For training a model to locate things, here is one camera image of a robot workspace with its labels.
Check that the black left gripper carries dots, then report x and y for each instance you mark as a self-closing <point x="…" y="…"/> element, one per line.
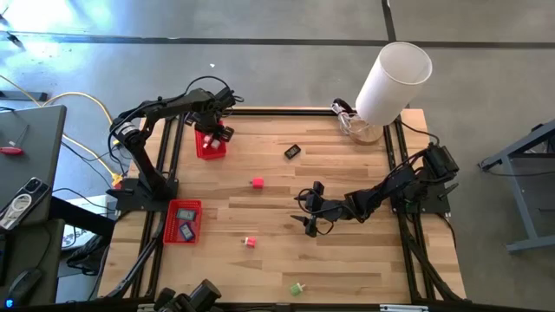
<point x="210" y="123"/>

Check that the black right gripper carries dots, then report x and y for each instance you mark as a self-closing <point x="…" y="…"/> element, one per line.
<point x="318" y="208"/>

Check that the black digital clock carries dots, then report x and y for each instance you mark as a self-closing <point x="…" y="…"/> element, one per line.
<point x="292" y="151"/>

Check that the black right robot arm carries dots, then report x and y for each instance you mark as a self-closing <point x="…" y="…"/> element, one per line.
<point x="390" y="190"/>

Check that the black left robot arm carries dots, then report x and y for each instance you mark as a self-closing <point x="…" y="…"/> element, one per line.
<point x="173" y="104"/>

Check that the red plastic mesh basket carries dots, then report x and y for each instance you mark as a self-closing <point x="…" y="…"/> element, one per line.
<point x="210" y="154"/>
<point x="171" y="229"/>

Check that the pink and white charger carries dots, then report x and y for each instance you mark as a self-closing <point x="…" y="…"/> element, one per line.
<point x="250" y="242"/>

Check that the green and white charger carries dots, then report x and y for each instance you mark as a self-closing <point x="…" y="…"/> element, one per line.
<point x="296" y="289"/>

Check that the round wooden lamp base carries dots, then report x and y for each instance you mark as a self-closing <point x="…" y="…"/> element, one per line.
<point x="368" y="135"/>

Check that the white cylindrical lamp shade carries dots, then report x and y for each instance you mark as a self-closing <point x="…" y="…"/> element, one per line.
<point x="390" y="86"/>

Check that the white printed box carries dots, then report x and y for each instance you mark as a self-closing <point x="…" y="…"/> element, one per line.
<point x="78" y="237"/>

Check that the dark grey side desk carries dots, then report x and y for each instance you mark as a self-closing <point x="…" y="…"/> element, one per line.
<point x="34" y="130"/>

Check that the black smartphone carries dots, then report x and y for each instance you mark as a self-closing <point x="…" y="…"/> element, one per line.
<point x="19" y="203"/>

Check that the black computer mouse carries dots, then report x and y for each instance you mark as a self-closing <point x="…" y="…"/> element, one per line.
<point x="24" y="281"/>

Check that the pink USB wall charger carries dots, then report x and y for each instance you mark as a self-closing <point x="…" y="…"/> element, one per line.
<point x="258" y="182"/>

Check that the black aluminium table frame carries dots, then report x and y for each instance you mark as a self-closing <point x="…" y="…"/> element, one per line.
<point x="282" y="112"/>

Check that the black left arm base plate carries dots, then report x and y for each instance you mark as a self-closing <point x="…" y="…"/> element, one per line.
<point x="130" y="204"/>

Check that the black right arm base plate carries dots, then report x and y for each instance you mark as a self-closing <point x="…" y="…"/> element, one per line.
<point x="435" y="204"/>

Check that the white metal bracket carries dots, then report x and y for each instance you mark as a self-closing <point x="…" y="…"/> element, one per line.
<point x="145" y="307"/>
<point x="403" y="308"/>

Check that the blue-grey metal table frame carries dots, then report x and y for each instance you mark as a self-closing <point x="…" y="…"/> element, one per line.
<point x="516" y="195"/>

